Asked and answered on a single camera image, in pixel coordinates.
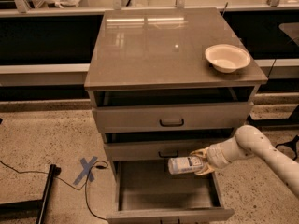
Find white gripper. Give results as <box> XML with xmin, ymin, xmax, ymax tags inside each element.
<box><xmin>190</xmin><ymin>142</ymin><xmax>231</xmax><ymax>175</ymax></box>

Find clear plastic bottle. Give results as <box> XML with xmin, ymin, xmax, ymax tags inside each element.
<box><xmin>168</xmin><ymin>156</ymin><xmax>205</xmax><ymax>175</ymax></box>

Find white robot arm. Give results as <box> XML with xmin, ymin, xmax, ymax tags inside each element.
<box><xmin>190</xmin><ymin>125</ymin><xmax>299</xmax><ymax>198</ymax></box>

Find top drawer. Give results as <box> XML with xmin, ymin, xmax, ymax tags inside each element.
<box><xmin>92</xmin><ymin>102</ymin><xmax>253</xmax><ymax>133</ymax></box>

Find drawer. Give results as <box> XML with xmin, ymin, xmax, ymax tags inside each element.
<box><xmin>92</xmin><ymin>102</ymin><xmax>253</xmax><ymax>133</ymax></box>
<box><xmin>107</xmin><ymin>159</ymin><xmax>234</xmax><ymax>224</ymax></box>
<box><xmin>104</xmin><ymin>138</ymin><xmax>224</xmax><ymax>161</ymax></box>

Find bottom drawer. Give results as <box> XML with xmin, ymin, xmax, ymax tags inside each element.
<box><xmin>107</xmin><ymin>159</ymin><xmax>234</xmax><ymax>224</ymax></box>

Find grey drawer cabinet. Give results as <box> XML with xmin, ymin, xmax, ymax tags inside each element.
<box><xmin>83</xmin><ymin>7</ymin><xmax>269</xmax><ymax>224</ymax></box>

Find middle drawer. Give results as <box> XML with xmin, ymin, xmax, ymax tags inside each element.
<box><xmin>104</xmin><ymin>138</ymin><xmax>224</xmax><ymax>161</ymax></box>

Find black tripod foot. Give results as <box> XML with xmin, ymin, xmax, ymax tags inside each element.
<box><xmin>276</xmin><ymin>135</ymin><xmax>299</xmax><ymax>161</ymax></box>

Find black stand leg right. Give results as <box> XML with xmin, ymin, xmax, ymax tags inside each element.
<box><xmin>247</xmin><ymin>116</ymin><xmax>299</xmax><ymax>128</ymax></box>

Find white bowl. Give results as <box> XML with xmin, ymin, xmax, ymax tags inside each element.
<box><xmin>205</xmin><ymin>44</ymin><xmax>250</xmax><ymax>74</ymax></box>

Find blue tape cross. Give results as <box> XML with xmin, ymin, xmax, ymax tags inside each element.
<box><xmin>73</xmin><ymin>156</ymin><xmax>97</xmax><ymax>185</ymax></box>

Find black stand left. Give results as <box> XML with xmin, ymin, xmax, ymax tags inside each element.
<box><xmin>0</xmin><ymin>164</ymin><xmax>61</xmax><ymax>224</ymax></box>

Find black floor cable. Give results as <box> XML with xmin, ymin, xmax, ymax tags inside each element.
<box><xmin>0</xmin><ymin>159</ymin><xmax>110</xmax><ymax>221</ymax></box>

